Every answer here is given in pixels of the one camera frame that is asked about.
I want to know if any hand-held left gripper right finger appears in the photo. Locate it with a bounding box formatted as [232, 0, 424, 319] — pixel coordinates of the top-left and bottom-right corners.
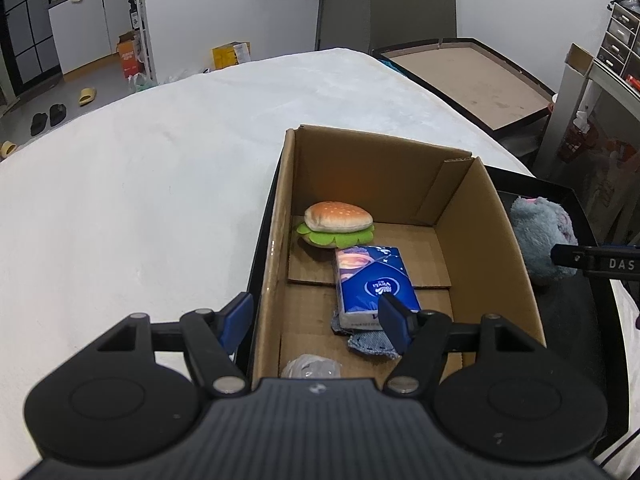
[377, 294, 546, 396]

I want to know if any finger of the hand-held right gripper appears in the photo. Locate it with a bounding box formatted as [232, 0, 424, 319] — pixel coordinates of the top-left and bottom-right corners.
[550, 244, 600, 277]

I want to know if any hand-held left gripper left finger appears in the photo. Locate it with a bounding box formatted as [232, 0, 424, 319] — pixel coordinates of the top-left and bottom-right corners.
[95, 291, 255, 398]

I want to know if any denim octopus toy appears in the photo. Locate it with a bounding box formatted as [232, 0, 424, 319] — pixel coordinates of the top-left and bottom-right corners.
[331, 310, 403, 361]

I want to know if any grey-blue plush toy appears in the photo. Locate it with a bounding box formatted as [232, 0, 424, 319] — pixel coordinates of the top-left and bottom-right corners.
[509, 196, 580, 286]

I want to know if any blue tissue pack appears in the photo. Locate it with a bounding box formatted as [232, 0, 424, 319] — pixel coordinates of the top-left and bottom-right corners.
[334, 245, 423, 333]

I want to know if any black shallow tray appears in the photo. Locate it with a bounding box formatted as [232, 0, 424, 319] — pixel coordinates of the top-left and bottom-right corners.
[235, 160, 628, 456]

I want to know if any white plastic wrap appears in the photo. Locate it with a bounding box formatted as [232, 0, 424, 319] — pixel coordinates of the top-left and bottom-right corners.
[280, 353, 343, 381]

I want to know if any burger plush toy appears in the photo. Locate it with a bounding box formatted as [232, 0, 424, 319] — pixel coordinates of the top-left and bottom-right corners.
[296, 201, 376, 250]

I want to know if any grey desk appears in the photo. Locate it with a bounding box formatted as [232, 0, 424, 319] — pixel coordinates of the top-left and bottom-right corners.
[537, 42, 640, 176]

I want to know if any grey drawer organizer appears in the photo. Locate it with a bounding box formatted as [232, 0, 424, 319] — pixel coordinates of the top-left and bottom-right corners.
[597, 0, 640, 68]

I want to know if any yellow cardboard box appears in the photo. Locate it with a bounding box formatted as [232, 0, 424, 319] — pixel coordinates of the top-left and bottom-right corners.
[212, 41, 251, 68]

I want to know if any orange cardboard box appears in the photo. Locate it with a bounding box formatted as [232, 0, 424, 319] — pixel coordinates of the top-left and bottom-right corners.
[116, 31, 147, 80]

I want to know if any white cabinet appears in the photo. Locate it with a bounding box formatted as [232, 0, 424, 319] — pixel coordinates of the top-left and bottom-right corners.
[47, 0, 143, 76]

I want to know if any brown board in black frame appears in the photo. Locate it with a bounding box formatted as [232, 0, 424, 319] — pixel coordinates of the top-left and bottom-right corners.
[371, 37, 558, 133]

